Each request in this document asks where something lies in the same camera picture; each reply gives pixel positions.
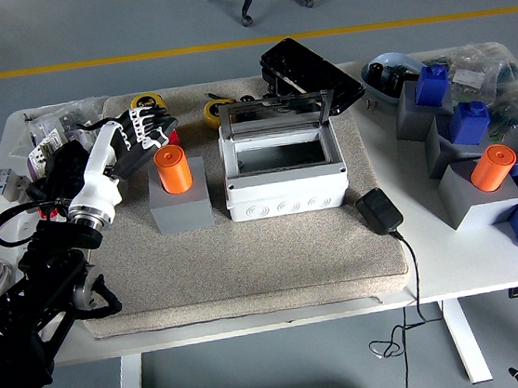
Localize blue bottle-shaped block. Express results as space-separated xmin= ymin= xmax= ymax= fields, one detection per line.
xmin=411 ymin=62 xmax=454 ymax=110
xmin=445 ymin=98 xmax=493 ymax=147

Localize pale blue bowl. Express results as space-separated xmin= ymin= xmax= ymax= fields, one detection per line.
xmin=358 ymin=47 xmax=432 ymax=111

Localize yellow tape measure black strap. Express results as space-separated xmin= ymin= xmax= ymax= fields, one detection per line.
xmin=73 ymin=91 xmax=168 ymax=131

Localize black cloth bundle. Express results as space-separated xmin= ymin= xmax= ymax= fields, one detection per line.
xmin=21 ymin=137 xmax=102 ymax=217

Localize grey holder block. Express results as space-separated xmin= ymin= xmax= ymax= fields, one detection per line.
xmin=433 ymin=154 xmax=518 ymax=233
xmin=420 ymin=109 xmax=496 ymax=181
xmin=390 ymin=75 xmax=458 ymax=144

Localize white junction box clear lid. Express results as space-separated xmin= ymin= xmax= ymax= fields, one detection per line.
xmin=213 ymin=88 xmax=352 ymax=224

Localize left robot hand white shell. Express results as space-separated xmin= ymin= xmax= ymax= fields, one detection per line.
xmin=59 ymin=101 xmax=191 ymax=222

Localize grey-brown mat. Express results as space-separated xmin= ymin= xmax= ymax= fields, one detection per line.
xmin=58 ymin=61 xmax=416 ymax=342

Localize white purple terminal module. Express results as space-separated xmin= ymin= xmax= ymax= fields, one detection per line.
xmin=21 ymin=126 xmax=73 ymax=182

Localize black flat case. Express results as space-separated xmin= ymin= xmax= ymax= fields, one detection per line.
xmin=256 ymin=28 xmax=369 ymax=124

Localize clear bags with small parts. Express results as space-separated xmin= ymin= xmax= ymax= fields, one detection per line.
xmin=3 ymin=96 xmax=117 ymax=185

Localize small red object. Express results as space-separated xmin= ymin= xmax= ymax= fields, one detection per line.
xmin=38 ymin=204 xmax=69 ymax=222

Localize orange cylinder battery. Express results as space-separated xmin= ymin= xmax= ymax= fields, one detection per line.
xmin=152 ymin=142 xmax=194 ymax=198
xmin=466 ymin=141 xmax=518 ymax=194

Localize grey block with round hole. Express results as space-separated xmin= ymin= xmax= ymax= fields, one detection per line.
xmin=144 ymin=155 xmax=216 ymax=237

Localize black power adapter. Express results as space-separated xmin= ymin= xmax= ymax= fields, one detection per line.
xmin=353 ymin=184 xmax=405 ymax=239

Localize black adapter cord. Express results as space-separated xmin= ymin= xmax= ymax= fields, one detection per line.
xmin=355 ymin=225 xmax=450 ymax=388

